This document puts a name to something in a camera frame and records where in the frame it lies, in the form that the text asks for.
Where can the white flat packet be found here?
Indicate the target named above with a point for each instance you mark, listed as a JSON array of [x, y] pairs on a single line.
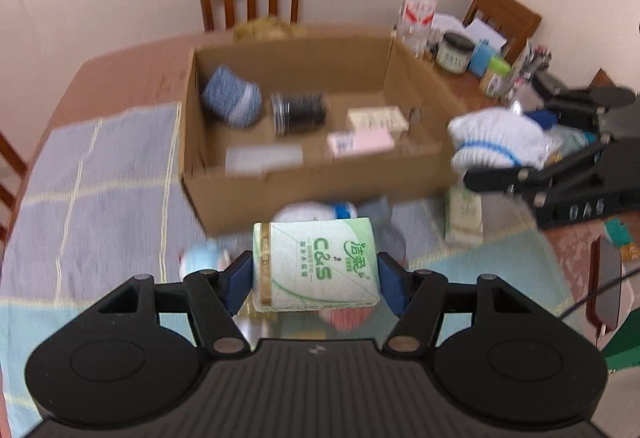
[[251, 160]]

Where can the clear plastic water bottle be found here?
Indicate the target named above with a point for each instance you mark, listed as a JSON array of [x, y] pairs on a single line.
[[415, 24]]

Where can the brown cardboard box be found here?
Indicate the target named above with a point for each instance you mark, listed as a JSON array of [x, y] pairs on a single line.
[[235, 177]]

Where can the blue small container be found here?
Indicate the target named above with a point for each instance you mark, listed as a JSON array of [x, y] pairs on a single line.
[[480, 58]]

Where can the beige small box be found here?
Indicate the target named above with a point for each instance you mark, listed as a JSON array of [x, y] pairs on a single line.
[[387, 118]]

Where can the grey plush toy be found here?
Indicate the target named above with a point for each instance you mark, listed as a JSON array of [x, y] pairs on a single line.
[[388, 238]]

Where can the white sock roll blue stripe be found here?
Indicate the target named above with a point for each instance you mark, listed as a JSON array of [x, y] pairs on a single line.
[[497, 138]]

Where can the pink knitted sock roll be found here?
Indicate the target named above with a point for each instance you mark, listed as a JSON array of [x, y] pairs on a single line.
[[346, 319]]

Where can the blue knitted sock roll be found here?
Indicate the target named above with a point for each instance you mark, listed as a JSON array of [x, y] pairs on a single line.
[[236, 101]]

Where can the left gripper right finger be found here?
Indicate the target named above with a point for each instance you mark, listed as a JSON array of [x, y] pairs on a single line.
[[417, 298]]

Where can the grey-blue sock roll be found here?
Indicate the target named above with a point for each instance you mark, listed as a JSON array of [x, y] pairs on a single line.
[[315, 211]]

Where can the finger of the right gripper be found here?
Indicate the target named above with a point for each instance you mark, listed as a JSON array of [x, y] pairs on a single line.
[[580, 108], [526, 179]]

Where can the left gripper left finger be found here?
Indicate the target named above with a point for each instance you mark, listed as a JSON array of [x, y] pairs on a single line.
[[213, 299]]

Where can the green label black-lid jar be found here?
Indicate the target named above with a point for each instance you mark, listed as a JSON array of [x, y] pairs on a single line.
[[454, 52]]

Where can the pink printed box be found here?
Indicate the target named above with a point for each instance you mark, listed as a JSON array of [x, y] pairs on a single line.
[[359, 143]]

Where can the green-lid spice jar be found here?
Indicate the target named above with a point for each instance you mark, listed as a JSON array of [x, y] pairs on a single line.
[[497, 70]]

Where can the wooden chair at left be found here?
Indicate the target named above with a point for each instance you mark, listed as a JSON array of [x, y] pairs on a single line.
[[13, 173]]

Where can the blue checked tablecloth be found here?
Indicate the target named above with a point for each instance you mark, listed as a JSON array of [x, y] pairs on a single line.
[[104, 202]]

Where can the dark jar silver lid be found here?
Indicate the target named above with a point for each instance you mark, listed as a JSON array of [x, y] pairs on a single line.
[[294, 114]]

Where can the wooden chair at right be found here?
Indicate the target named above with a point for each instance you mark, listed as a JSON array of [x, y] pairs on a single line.
[[513, 20]]

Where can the green white tissue pack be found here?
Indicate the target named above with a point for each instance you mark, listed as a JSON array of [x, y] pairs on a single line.
[[314, 265]]

